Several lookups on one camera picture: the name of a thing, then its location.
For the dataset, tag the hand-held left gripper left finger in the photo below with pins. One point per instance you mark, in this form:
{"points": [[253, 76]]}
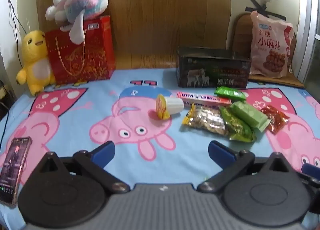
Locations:
{"points": [[105, 151]]}

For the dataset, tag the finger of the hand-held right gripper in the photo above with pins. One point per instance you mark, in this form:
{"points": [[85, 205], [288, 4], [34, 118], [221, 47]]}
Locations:
{"points": [[311, 169]]}

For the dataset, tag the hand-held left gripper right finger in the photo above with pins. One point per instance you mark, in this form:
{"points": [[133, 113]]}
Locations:
{"points": [[220, 151]]}

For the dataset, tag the olive green snack packet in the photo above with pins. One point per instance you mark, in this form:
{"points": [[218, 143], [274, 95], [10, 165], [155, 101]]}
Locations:
{"points": [[237, 127]]}

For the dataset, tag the clear nut packet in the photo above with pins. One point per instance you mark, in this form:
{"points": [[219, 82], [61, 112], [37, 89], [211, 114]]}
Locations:
{"points": [[207, 120]]}

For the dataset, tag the light green dotted packet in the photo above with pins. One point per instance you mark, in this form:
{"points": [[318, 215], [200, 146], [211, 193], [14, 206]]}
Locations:
{"points": [[250, 115]]}

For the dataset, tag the pink candy stick box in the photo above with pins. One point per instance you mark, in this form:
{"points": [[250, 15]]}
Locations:
{"points": [[200, 97]]}

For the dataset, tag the bright green snack packet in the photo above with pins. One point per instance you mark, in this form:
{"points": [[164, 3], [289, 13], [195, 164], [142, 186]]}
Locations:
{"points": [[230, 93]]}

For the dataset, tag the red snack packet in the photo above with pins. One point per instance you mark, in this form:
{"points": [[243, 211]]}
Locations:
{"points": [[275, 118]]}

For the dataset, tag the white jelly cup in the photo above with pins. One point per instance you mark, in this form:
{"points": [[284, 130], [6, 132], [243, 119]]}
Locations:
{"points": [[175, 105]]}

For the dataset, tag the black cardboard box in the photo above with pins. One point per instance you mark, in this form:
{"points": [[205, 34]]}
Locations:
{"points": [[212, 75]]}

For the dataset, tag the printed cartoon blanket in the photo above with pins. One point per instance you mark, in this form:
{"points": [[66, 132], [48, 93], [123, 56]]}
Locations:
{"points": [[75, 120]]}

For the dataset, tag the smartphone in clear case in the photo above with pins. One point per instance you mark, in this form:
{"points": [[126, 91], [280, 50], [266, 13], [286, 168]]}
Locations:
{"points": [[15, 170]]}

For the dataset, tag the red gift bag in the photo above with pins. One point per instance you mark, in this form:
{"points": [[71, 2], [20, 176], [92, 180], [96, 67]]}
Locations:
{"points": [[97, 52]]}

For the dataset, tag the yellow plush toy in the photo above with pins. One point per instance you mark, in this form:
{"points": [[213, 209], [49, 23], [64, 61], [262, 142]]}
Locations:
{"points": [[35, 52]]}

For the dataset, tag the large pink snack bag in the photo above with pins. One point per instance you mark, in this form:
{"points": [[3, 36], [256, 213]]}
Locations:
{"points": [[270, 40]]}

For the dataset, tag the wooden headboard panel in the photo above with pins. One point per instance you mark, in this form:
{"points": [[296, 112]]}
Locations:
{"points": [[162, 20]]}

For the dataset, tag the black tape strip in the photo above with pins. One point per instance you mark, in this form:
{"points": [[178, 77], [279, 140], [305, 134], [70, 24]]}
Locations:
{"points": [[265, 13], [255, 0]]}

